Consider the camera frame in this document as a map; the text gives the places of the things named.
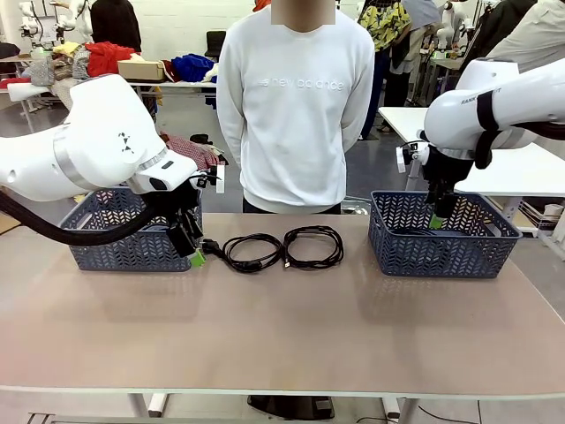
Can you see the white clothes table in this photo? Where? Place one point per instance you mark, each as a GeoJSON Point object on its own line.
{"type": "Point", "coordinates": [26, 90]}

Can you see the cardboard box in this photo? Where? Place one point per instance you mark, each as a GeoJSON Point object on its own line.
{"type": "Point", "coordinates": [141, 70]}

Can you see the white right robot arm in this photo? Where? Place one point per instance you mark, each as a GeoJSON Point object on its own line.
{"type": "Point", "coordinates": [459, 115]}

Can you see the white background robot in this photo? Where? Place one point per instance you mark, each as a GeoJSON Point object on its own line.
{"type": "Point", "coordinates": [454, 22]}
{"type": "Point", "coordinates": [66, 17]}

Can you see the plaid clothes pile on floor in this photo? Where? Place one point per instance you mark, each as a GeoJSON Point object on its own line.
{"type": "Point", "coordinates": [194, 148]}

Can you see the black office chair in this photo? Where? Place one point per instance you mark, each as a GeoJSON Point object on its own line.
{"type": "Point", "coordinates": [215, 43]}

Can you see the blue garment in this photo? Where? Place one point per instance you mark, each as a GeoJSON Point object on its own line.
{"type": "Point", "coordinates": [192, 66]}

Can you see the black base under table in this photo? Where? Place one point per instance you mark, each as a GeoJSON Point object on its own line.
{"type": "Point", "coordinates": [291, 406]}

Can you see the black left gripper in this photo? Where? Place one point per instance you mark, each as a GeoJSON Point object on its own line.
{"type": "Point", "coordinates": [185, 207]}

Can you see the person in black clothes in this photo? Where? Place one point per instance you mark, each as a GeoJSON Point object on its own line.
{"type": "Point", "coordinates": [115, 24]}

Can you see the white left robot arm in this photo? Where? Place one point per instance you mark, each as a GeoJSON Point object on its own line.
{"type": "Point", "coordinates": [101, 123]}

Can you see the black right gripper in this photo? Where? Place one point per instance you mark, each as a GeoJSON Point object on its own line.
{"type": "Point", "coordinates": [446, 170]}

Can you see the person in yellow floral shirt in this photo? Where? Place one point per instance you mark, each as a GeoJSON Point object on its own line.
{"type": "Point", "coordinates": [384, 22]}

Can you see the white table leg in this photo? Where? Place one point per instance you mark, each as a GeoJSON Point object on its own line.
{"type": "Point", "coordinates": [397, 408]}
{"type": "Point", "coordinates": [150, 404]}

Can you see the white side table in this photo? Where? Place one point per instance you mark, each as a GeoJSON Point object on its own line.
{"type": "Point", "coordinates": [406, 119]}

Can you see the grey knit garment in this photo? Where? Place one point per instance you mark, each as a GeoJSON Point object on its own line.
{"type": "Point", "coordinates": [42, 73]}

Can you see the red garment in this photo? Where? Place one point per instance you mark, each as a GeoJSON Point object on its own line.
{"type": "Point", "coordinates": [108, 57]}

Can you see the person in grey jacket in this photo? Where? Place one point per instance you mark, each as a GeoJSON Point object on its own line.
{"type": "Point", "coordinates": [534, 31]}

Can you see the person in white sweatshirt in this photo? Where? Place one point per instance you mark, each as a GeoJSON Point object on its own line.
{"type": "Point", "coordinates": [296, 132]}

